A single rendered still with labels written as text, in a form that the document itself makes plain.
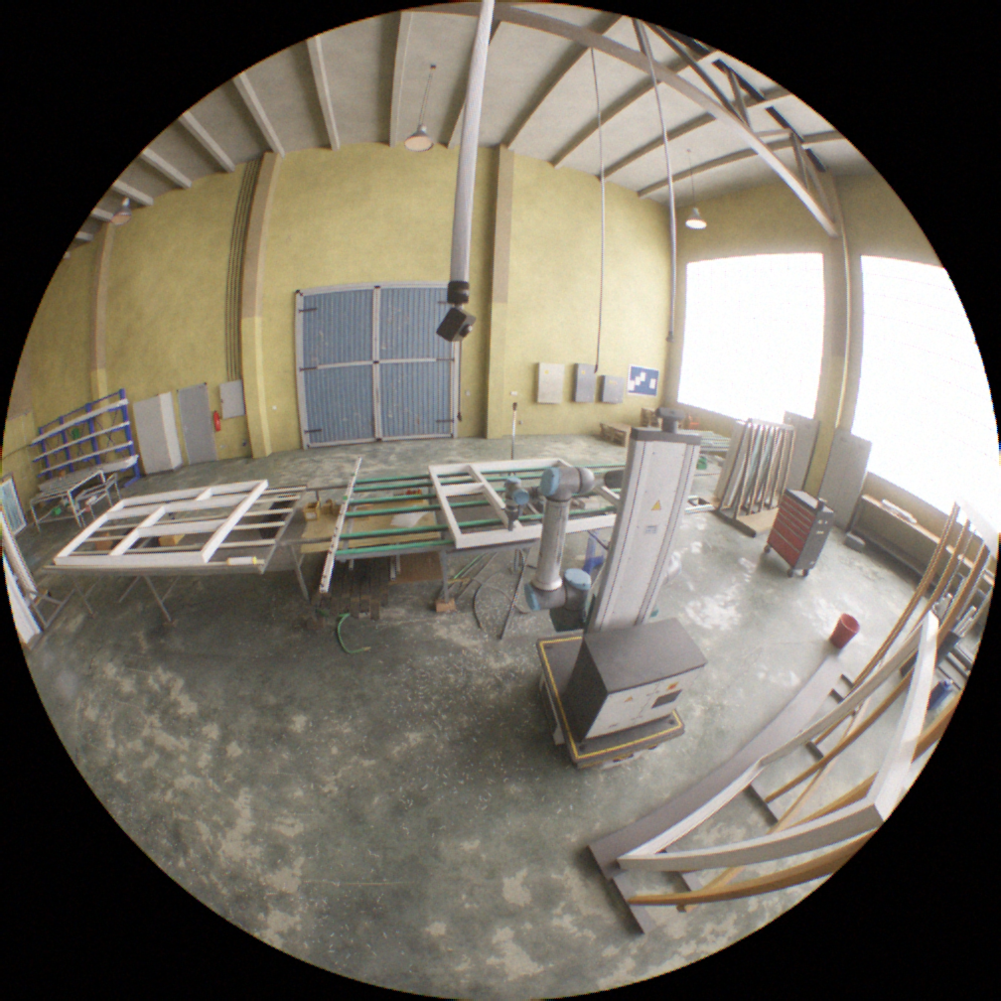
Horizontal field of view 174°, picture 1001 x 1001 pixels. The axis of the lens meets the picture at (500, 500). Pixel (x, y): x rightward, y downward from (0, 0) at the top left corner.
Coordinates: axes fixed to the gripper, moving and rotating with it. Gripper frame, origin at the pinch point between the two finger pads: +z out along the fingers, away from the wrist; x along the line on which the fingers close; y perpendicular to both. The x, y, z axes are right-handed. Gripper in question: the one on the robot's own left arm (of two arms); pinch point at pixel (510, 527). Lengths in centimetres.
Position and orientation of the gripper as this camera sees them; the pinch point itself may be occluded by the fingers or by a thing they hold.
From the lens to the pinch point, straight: 214.4
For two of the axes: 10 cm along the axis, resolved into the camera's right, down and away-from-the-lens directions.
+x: 3.1, 4.0, -8.6
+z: -0.4, 9.1, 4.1
